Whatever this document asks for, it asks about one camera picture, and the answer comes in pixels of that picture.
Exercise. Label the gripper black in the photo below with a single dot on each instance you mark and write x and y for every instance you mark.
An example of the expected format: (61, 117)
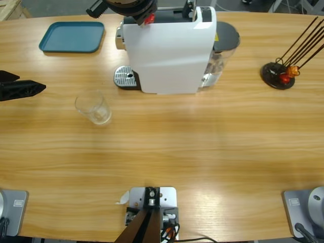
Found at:
(140, 12)

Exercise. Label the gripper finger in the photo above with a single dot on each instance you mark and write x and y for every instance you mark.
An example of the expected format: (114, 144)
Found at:
(22, 89)
(7, 76)

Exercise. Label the red foil coffee capsule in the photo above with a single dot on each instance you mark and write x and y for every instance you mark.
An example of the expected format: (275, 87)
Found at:
(151, 19)
(286, 78)

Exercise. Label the grey coffee machine lever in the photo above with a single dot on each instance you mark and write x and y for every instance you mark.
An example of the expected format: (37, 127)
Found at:
(188, 8)

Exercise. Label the clear glass cup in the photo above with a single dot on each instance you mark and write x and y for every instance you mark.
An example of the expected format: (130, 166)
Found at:
(92, 106)

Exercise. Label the white capsule coffee machine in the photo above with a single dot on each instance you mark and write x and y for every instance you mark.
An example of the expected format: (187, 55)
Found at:
(164, 55)

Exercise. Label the coffee machine drip tray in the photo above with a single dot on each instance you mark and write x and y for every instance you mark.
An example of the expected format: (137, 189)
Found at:
(124, 76)

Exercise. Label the orange foil coffee capsule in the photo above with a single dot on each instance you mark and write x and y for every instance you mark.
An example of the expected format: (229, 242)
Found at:
(293, 70)

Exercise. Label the teal plastic tray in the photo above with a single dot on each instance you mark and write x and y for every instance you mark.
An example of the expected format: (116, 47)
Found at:
(72, 36)

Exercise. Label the clear water tank black lid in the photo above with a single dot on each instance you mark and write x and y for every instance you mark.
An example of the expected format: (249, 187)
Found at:
(226, 33)

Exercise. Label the black capsule holder with rods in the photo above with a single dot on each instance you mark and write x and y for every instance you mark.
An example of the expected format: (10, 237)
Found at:
(269, 74)

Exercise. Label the white paper tab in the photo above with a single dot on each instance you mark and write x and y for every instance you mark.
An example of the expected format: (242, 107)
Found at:
(122, 198)

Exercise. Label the arm grey base plate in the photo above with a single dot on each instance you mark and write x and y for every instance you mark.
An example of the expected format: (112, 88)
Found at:
(12, 210)
(303, 210)

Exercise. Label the grey metal frame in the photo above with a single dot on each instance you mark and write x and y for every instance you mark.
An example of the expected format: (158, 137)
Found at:
(278, 5)

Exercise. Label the white mount block dark post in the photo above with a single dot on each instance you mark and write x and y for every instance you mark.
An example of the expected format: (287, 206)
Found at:
(167, 197)

